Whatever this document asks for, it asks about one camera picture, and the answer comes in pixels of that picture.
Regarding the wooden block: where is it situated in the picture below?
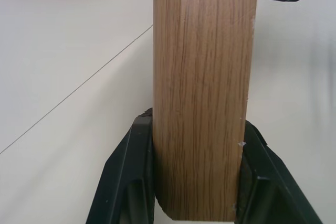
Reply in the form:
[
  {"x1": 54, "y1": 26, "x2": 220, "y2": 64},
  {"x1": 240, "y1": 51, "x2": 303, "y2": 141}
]
[{"x1": 151, "y1": 0, "x2": 260, "y2": 221}]

